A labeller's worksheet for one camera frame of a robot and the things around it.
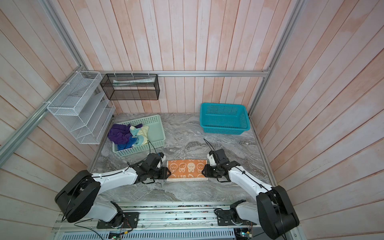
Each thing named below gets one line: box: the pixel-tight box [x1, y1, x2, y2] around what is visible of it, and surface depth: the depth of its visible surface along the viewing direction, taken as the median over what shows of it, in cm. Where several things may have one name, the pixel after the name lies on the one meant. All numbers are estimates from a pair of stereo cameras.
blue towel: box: [117, 136, 138, 151], surface depth 97 cm
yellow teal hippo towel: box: [129, 125, 150, 147], surface depth 106 cm
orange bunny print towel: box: [166, 159, 209, 182], surface depth 91 cm
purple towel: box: [107, 123, 143, 145], surface depth 99 cm
